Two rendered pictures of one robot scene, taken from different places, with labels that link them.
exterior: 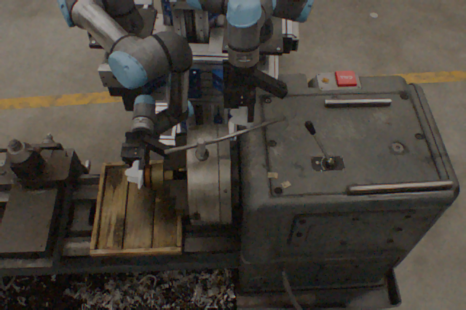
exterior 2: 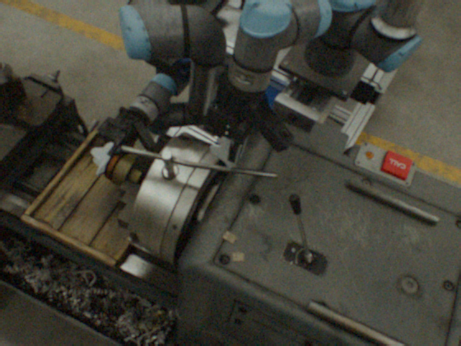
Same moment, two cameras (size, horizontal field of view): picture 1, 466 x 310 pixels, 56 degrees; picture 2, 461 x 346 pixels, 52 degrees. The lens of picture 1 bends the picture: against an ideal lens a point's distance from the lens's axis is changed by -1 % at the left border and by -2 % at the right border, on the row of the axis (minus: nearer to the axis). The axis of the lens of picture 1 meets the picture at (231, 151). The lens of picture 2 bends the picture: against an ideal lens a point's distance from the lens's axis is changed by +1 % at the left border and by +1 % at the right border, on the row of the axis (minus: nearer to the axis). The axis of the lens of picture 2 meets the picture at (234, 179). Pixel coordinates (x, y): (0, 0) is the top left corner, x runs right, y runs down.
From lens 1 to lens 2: 0.35 m
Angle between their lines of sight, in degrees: 10
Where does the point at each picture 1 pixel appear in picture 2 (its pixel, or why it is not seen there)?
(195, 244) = (137, 266)
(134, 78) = (133, 46)
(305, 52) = (414, 115)
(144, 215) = (104, 206)
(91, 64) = not seen: hidden behind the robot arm
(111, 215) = (70, 189)
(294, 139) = (284, 208)
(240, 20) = (251, 23)
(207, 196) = (151, 222)
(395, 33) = not seen: outside the picture
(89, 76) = not seen: hidden behind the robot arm
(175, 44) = (201, 27)
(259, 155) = (230, 205)
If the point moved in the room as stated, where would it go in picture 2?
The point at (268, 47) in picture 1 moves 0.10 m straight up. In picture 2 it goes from (333, 85) to (344, 59)
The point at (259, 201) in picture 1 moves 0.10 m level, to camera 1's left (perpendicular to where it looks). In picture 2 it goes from (195, 259) to (151, 236)
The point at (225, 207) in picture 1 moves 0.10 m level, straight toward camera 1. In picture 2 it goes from (168, 244) to (144, 282)
